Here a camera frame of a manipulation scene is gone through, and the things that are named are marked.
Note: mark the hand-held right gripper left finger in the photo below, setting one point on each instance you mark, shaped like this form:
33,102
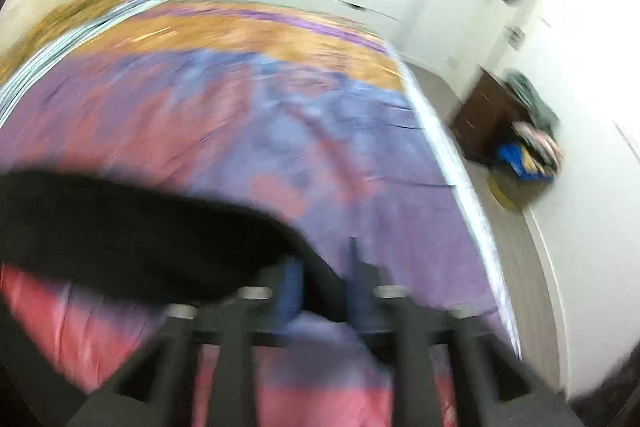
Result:
291,292

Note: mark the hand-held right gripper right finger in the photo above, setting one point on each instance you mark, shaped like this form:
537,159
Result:
359,302

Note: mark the black pants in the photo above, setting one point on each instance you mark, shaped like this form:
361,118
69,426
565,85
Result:
125,232

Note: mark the purple pink printed blanket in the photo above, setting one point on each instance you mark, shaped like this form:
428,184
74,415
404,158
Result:
250,132

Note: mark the yellow round object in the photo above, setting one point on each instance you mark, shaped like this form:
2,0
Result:
507,194

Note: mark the blue cloth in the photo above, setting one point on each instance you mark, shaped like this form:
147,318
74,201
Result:
512,157

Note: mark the pink cloth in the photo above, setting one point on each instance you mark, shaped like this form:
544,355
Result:
537,142

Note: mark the grey green cloth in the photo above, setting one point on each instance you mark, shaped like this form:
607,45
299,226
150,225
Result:
532,99

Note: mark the orange brown cloth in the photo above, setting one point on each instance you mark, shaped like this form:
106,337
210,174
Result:
65,22

